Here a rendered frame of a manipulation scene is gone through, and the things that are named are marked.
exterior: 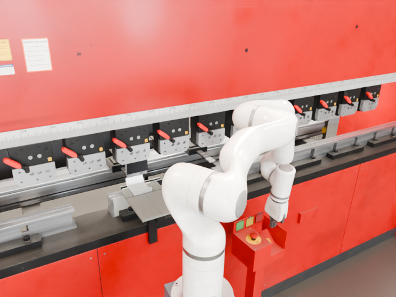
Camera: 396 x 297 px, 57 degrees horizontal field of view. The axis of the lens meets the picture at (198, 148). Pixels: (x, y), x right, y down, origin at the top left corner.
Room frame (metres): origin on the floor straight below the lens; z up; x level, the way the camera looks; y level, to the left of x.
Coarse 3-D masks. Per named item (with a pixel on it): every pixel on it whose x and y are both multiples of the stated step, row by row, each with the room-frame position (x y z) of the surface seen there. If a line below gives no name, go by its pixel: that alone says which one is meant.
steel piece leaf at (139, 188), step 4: (132, 184) 1.46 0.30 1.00; (136, 184) 1.46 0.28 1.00; (140, 184) 1.46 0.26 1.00; (144, 184) 1.47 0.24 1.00; (128, 188) 1.43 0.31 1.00; (132, 188) 1.43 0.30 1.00; (136, 188) 1.43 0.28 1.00; (140, 188) 1.43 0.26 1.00; (144, 188) 1.43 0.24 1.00; (148, 188) 1.41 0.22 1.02; (132, 192) 1.40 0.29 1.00; (136, 192) 1.38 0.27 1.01; (140, 192) 1.39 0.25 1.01; (144, 192) 1.40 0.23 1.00
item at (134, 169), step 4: (144, 160) 1.48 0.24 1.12; (128, 164) 1.45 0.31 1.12; (132, 164) 1.45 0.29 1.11; (136, 164) 1.46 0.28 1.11; (140, 164) 1.47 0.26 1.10; (144, 164) 1.48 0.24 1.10; (128, 168) 1.45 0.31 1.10; (132, 168) 1.45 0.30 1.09; (136, 168) 1.46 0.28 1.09; (140, 168) 1.47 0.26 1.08; (144, 168) 1.48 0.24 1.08; (128, 172) 1.44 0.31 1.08; (132, 172) 1.45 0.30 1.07; (136, 172) 1.46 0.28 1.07; (140, 172) 1.48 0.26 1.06; (144, 172) 1.49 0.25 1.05; (128, 176) 1.45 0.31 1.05; (132, 176) 1.46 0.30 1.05
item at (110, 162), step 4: (112, 156) 1.69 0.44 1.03; (108, 160) 1.67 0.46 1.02; (112, 160) 1.64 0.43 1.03; (108, 164) 1.65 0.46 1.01; (112, 164) 1.62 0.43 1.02; (116, 164) 1.62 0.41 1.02; (120, 164) 1.63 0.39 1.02; (124, 164) 1.64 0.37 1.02; (112, 168) 1.60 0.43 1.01; (116, 168) 1.61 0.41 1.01; (120, 168) 1.62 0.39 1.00; (124, 168) 1.62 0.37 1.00; (124, 172) 1.58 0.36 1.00
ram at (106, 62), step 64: (0, 0) 1.22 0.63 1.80; (64, 0) 1.32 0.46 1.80; (128, 0) 1.44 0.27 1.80; (192, 0) 1.57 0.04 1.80; (256, 0) 1.74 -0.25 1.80; (320, 0) 1.94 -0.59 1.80; (384, 0) 2.20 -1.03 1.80; (0, 64) 1.20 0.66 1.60; (64, 64) 1.31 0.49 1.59; (128, 64) 1.43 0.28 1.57; (192, 64) 1.57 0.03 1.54; (256, 64) 1.76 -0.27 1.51; (320, 64) 1.98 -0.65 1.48; (384, 64) 2.27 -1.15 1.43; (0, 128) 1.18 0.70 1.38
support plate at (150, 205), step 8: (152, 184) 1.47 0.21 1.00; (128, 192) 1.40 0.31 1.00; (152, 192) 1.40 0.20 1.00; (160, 192) 1.40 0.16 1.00; (128, 200) 1.33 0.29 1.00; (136, 200) 1.33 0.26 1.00; (144, 200) 1.33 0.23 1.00; (152, 200) 1.33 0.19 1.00; (160, 200) 1.34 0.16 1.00; (136, 208) 1.27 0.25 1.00; (144, 208) 1.27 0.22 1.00; (152, 208) 1.28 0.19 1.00; (160, 208) 1.28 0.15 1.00; (144, 216) 1.22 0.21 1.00; (152, 216) 1.22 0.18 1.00; (160, 216) 1.23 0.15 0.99
